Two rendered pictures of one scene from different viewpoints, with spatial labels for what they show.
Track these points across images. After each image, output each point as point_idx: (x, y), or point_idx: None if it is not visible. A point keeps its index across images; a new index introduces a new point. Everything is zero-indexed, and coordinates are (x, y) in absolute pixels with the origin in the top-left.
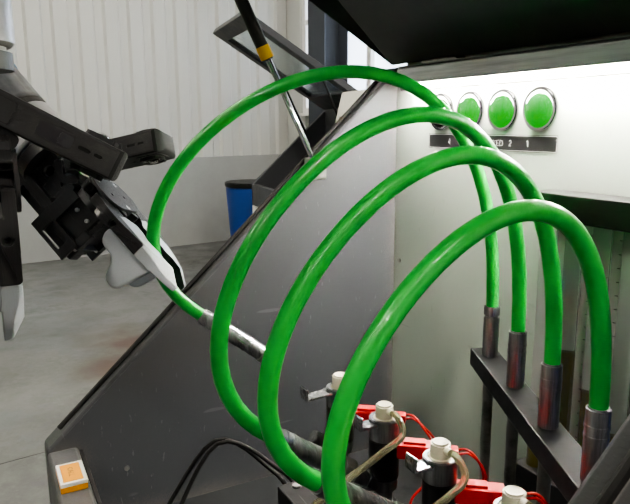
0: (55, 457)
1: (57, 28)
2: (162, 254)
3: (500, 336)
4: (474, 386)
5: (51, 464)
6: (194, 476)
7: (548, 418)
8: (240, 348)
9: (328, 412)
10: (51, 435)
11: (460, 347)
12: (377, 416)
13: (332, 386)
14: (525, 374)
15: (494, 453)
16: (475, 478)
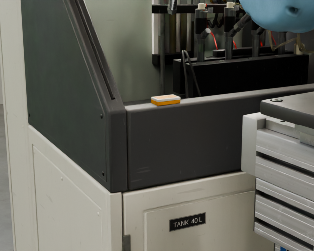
0: (135, 108)
1: None
2: None
3: (127, 7)
4: (112, 40)
5: (143, 108)
6: (193, 68)
7: (234, 0)
8: (176, 4)
9: (204, 20)
10: (111, 106)
11: (101, 23)
12: (232, 6)
13: (202, 9)
14: (143, 20)
15: (128, 67)
16: (117, 88)
